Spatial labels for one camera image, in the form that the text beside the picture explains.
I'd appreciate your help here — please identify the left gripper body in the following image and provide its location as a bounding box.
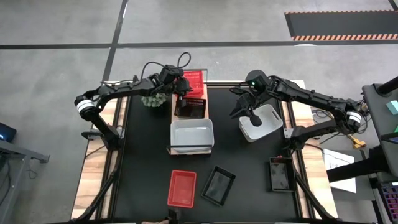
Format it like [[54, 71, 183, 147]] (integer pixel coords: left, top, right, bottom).
[[174, 77, 193, 98]]

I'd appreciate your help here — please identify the black left camera cable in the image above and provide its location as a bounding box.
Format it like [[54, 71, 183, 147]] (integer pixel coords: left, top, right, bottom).
[[141, 52, 192, 80]]

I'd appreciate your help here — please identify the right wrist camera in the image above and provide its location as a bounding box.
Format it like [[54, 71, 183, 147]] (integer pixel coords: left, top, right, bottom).
[[249, 112, 264, 128]]

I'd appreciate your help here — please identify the white plastic storage bin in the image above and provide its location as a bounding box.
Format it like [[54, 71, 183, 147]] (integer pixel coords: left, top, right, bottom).
[[170, 146, 214, 154], [238, 104, 284, 143], [170, 119, 215, 149]]

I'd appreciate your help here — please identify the black aluminium rig frame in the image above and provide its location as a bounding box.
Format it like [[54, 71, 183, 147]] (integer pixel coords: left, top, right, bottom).
[[70, 74, 339, 224]]

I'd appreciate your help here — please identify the black tablet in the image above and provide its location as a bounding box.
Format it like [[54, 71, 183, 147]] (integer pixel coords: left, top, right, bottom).
[[381, 132, 398, 144]]

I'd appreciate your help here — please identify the black hazard-striped floor mat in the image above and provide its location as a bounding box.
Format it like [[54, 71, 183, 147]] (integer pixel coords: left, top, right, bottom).
[[284, 10, 398, 42]]

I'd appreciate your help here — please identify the white paper sheet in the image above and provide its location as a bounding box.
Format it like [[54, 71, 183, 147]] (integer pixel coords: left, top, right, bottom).
[[323, 148, 358, 194]]

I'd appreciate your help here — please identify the dark monitor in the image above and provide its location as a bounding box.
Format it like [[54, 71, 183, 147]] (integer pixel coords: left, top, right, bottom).
[[0, 122, 17, 143]]

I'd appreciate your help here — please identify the grey metal desk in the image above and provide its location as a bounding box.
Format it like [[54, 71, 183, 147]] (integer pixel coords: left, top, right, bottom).
[[0, 139, 50, 215]]

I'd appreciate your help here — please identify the yellow cable connector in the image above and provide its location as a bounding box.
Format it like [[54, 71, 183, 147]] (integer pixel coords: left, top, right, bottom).
[[348, 134, 367, 149]]

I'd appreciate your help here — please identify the green plant in white pot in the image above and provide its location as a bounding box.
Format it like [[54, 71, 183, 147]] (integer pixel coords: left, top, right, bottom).
[[141, 92, 168, 108]]

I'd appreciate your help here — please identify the black plastic mesh basket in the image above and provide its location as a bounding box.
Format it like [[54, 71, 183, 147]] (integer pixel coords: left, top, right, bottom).
[[174, 97, 207, 119], [201, 165, 236, 207], [269, 157, 295, 192]]

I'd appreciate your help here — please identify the teal box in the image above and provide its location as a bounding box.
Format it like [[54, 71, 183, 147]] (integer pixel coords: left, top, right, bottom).
[[386, 100, 398, 115]]

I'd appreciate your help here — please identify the black pole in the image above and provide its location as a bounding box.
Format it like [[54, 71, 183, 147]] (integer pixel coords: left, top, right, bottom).
[[377, 76, 398, 96]]

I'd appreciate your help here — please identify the black cart beam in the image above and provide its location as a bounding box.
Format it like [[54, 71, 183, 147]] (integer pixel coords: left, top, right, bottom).
[[326, 146, 389, 184]]

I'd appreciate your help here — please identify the wooden shelf with black rails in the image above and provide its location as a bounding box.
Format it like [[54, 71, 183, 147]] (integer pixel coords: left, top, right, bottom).
[[167, 68, 213, 156]]

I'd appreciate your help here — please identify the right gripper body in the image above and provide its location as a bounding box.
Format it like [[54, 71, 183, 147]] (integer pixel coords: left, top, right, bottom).
[[238, 91, 266, 114]]

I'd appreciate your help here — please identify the backlit keyboard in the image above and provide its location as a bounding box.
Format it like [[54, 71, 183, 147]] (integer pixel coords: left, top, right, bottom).
[[381, 182, 398, 212]]

